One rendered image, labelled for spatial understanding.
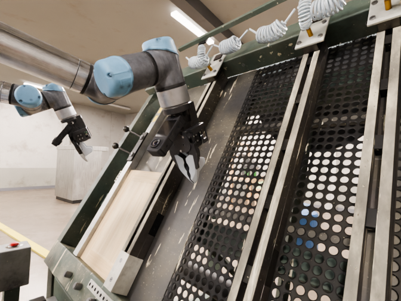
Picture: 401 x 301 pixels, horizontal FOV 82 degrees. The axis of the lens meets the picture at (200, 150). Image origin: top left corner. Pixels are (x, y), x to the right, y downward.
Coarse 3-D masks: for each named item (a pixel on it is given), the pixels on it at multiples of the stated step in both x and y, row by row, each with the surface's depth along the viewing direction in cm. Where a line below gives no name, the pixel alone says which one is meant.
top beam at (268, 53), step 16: (352, 0) 83; (368, 0) 78; (336, 16) 84; (352, 16) 79; (288, 32) 97; (336, 32) 86; (352, 32) 83; (368, 32) 81; (240, 48) 115; (256, 48) 106; (272, 48) 101; (288, 48) 98; (224, 64) 120; (240, 64) 116; (256, 64) 112; (192, 80) 141
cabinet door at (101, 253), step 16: (128, 176) 128; (144, 176) 118; (128, 192) 119; (144, 192) 110; (112, 208) 119; (128, 208) 111; (112, 224) 111; (128, 224) 103; (96, 240) 111; (112, 240) 104; (96, 256) 104; (112, 256) 97
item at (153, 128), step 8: (160, 112) 146; (152, 120) 147; (160, 120) 146; (152, 128) 141; (152, 136) 141; (144, 144) 137; (136, 160) 133; (128, 168) 130; (120, 176) 130; (120, 184) 126; (112, 192) 124; (104, 200) 125; (112, 200) 123; (104, 208) 120; (96, 216) 120; (96, 224) 117; (88, 232) 116; (88, 240) 114; (80, 248) 112; (80, 256) 112
